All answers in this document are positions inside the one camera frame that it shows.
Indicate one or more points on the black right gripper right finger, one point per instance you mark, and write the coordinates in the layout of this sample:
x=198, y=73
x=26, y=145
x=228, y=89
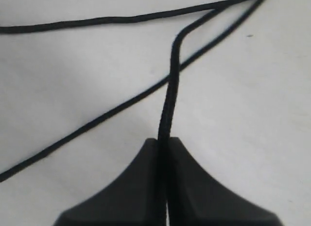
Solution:
x=195, y=198

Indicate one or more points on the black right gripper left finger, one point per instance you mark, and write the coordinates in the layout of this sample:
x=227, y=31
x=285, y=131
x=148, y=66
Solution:
x=137, y=197

